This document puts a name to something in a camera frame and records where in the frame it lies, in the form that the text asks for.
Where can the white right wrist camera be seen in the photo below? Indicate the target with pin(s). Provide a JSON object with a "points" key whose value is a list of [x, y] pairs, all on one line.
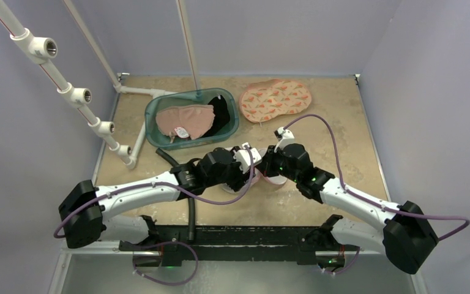
{"points": [[285, 137]]}

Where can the teal plastic basin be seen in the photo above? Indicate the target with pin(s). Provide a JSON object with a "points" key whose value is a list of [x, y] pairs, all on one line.
{"points": [[196, 97]]}

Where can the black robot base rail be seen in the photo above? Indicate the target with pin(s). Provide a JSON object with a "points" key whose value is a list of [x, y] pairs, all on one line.
{"points": [[301, 245]]}

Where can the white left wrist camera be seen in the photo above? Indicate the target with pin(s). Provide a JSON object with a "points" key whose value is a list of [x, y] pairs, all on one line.
{"points": [[248, 157]]}

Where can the round pink white laundry bag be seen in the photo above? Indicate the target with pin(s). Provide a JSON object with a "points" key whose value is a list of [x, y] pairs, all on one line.
{"points": [[276, 180]]}

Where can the black bra in basin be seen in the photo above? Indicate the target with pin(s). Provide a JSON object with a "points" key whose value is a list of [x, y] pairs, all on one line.
{"points": [[221, 115]]}

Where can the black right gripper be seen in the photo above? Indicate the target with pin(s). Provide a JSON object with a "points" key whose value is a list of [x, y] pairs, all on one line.
{"points": [[267, 166]]}

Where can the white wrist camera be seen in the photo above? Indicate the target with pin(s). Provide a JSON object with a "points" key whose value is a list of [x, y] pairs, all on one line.
{"points": [[285, 137], [248, 157]]}

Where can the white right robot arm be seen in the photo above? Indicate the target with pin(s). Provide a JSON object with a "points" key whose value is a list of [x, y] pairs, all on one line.
{"points": [[401, 232]]}

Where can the pink bra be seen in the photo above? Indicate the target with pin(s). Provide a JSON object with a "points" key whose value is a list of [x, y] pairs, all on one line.
{"points": [[185, 122]]}

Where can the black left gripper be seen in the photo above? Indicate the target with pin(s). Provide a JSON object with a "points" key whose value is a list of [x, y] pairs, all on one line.
{"points": [[240, 178]]}

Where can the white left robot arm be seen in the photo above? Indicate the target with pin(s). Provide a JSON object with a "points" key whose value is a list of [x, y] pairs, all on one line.
{"points": [[88, 209]]}

